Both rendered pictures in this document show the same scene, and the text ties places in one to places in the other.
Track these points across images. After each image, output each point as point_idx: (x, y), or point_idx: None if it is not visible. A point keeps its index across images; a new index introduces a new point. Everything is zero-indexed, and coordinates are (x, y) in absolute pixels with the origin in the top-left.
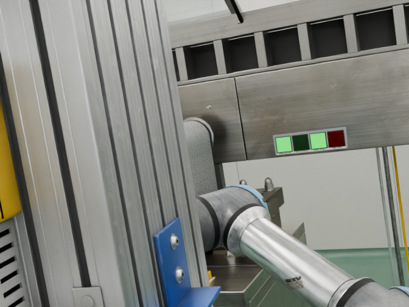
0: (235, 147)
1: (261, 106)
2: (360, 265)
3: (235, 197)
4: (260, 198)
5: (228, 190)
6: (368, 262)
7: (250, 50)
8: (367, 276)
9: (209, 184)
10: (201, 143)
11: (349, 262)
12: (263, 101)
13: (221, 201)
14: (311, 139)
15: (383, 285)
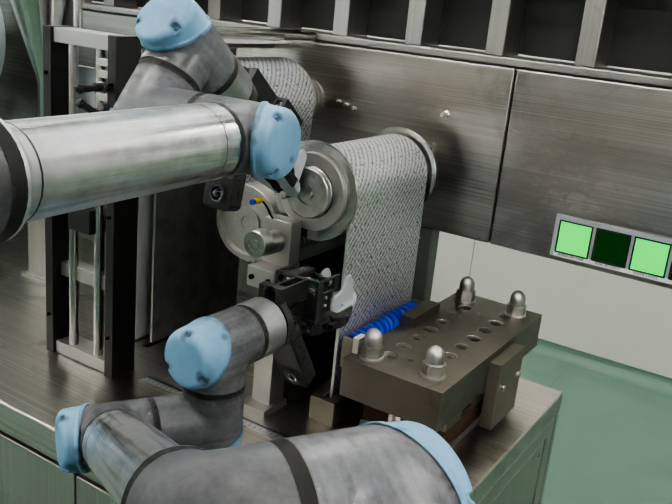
0: (473, 210)
1: (553, 146)
2: (632, 399)
3: (393, 481)
4: (462, 493)
5: (384, 447)
6: (648, 398)
7: (568, 19)
8: (639, 424)
9: (398, 274)
10: (403, 192)
11: (617, 386)
12: (561, 138)
13: (350, 489)
14: (637, 249)
15: (661, 453)
